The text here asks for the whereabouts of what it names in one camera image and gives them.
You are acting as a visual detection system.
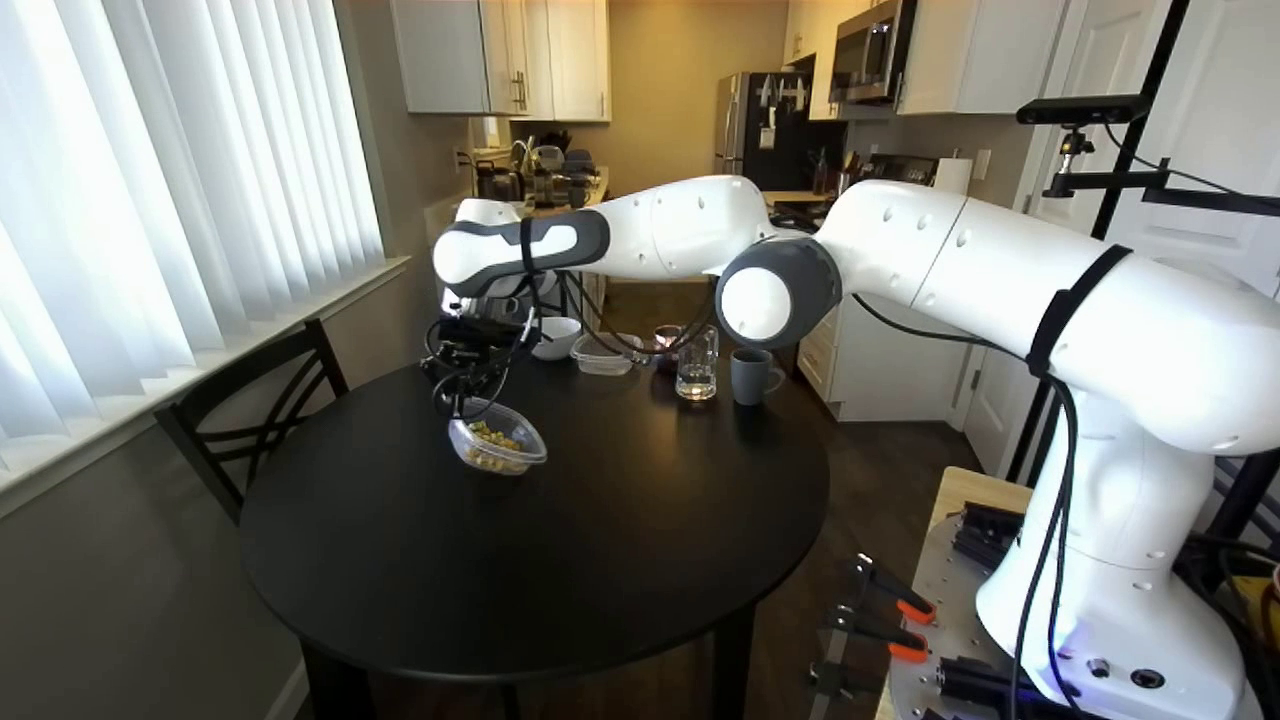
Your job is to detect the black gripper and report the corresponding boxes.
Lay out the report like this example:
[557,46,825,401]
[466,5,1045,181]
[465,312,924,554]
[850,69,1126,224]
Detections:
[421,307,537,426]

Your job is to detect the yellow food pieces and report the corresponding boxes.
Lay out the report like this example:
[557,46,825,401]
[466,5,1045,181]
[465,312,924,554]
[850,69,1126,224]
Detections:
[461,418,529,474]

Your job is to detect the clear plastic food bowl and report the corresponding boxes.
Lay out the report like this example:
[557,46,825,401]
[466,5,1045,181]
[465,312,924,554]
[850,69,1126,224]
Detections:
[444,395,553,482]

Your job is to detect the white ceramic bowl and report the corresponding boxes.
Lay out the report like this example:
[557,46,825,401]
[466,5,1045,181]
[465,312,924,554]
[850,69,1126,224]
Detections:
[529,312,586,369]

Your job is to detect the shallow clear plastic container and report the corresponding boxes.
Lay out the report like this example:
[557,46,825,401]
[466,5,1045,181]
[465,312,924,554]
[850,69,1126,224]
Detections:
[573,334,638,379]

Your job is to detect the round black table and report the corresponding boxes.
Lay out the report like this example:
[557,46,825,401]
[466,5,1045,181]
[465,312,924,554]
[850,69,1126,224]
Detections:
[234,349,833,720]

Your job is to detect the clear glass jar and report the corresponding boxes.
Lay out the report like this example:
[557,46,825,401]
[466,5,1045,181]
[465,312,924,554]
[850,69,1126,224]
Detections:
[666,323,724,409]

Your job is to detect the dark countertop appliance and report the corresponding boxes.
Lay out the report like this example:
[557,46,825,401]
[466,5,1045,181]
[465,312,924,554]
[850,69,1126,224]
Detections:
[508,124,604,211]

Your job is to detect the dark cup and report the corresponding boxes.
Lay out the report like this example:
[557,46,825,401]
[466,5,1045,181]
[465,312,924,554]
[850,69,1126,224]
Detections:
[724,349,782,414]

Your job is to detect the white upper kitchen cabinets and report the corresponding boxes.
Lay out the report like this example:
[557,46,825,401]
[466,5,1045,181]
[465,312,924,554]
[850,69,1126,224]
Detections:
[388,0,617,124]

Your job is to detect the white vertical blinds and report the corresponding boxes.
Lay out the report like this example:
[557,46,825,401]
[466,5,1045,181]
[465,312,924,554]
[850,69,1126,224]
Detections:
[0,0,392,447]

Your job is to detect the black refrigerator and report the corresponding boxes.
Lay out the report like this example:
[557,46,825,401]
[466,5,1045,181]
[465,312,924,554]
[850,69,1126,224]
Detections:
[711,69,814,195]

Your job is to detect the white lower kitchen cabinet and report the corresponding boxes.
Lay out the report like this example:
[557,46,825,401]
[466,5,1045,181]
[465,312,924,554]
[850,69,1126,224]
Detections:
[795,294,981,427]

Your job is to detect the black bar clamp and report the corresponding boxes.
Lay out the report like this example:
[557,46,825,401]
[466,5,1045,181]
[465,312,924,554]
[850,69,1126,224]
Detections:
[804,656,893,708]

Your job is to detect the robot mounting bench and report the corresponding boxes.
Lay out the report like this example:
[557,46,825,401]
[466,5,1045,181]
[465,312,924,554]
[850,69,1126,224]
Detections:
[871,466,1280,720]

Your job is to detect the steel microwave oven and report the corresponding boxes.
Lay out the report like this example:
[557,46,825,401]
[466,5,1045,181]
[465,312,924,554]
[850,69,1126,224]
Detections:
[825,0,924,108]

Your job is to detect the black clamp blocks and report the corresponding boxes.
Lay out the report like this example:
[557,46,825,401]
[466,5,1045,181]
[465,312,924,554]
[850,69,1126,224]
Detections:
[929,498,1032,714]

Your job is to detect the orange-handled black clamp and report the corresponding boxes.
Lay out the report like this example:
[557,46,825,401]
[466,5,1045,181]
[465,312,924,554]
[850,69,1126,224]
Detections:
[846,547,941,632]
[825,599,937,667]

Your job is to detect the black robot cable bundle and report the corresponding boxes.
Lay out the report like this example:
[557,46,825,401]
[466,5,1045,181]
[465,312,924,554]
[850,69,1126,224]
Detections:
[845,288,1088,714]

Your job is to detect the black stereo camera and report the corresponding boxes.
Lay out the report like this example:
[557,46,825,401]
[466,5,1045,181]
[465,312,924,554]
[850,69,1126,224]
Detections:
[1013,93,1150,133]

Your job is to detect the black camera stand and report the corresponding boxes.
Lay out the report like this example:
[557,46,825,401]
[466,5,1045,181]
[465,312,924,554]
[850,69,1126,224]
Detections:
[1005,0,1280,596]

